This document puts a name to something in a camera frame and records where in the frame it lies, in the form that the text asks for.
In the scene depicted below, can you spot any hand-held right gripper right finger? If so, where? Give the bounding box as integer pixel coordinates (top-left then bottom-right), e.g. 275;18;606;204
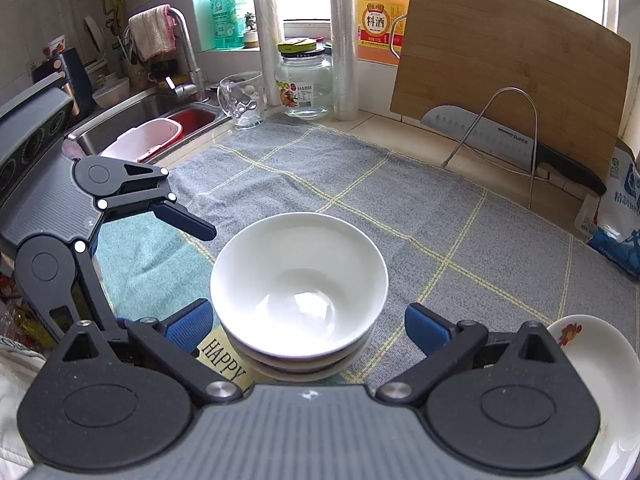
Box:
376;302;563;406

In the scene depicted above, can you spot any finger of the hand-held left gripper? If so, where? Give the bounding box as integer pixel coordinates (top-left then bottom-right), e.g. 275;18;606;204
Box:
97;162;217;242
72;241;129;334

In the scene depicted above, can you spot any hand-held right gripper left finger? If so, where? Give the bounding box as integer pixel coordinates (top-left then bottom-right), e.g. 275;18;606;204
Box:
60;298;245;407

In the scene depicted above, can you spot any plain white bowl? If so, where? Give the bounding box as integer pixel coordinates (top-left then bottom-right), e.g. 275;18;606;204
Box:
210;212;389;357

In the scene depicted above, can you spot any white plate with dark speck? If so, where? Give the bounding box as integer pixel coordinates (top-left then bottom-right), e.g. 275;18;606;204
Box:
546;314;640;480

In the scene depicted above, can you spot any colourful packaging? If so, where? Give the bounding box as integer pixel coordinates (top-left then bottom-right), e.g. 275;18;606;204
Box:
0;272;53;348

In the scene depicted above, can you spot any white colander basket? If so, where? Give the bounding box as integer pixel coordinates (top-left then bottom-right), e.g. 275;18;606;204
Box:
100;120;183;163

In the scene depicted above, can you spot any dark blue container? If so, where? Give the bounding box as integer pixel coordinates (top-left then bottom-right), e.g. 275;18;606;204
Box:
31;47;97;121

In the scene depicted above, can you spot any red plastic basin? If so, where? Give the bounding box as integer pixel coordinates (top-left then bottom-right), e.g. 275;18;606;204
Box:
167;107;219;134

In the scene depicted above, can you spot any steel sink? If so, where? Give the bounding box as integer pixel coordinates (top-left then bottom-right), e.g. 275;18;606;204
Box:
66;85;227;161

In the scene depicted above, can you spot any clear glass mug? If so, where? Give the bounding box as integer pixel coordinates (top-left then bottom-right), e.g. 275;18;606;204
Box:
216;71;267;131

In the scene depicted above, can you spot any grey and teal towel mat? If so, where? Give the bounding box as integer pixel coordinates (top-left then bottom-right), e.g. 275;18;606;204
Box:
92;112;603;396

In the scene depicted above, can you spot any person's white clothing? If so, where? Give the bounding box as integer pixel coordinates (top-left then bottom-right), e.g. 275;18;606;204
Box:
0;347;51;480

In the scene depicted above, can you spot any steel faucet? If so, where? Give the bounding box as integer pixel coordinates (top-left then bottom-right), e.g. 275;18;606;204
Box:
164;7;211;106

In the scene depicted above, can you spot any glass jar with yellow lid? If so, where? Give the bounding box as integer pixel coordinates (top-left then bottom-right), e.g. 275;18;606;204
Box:
274;37;334;120

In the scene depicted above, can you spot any white and pink dishcloth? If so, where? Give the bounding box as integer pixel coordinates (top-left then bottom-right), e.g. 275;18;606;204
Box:
128;4;177;63

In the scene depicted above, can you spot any small potted plant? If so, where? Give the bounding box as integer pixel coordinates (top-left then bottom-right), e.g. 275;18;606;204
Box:
243;12;260;49

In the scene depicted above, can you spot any green dish soap bottle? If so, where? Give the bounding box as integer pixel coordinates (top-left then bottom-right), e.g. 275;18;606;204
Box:
209;0;249;52

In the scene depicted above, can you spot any white and blue salt bag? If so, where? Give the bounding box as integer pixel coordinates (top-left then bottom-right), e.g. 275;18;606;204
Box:
575;140;640;281

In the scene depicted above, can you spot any tall plastic wrap roll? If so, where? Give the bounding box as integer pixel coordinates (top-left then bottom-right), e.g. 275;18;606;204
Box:
328;0;362;122

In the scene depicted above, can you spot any bamboo cutting board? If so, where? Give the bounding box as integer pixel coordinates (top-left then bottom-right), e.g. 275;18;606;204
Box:
390;0;632;181

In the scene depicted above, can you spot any orange cooking wine jug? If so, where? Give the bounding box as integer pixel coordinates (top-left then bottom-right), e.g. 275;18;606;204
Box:
356;0;414;66

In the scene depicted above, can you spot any black-handled kitchen knife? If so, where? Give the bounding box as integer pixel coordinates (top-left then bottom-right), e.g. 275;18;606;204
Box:
420;105;608;196

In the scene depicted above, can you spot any metal wire rack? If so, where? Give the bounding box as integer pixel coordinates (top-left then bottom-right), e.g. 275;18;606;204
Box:
442;87;544;210

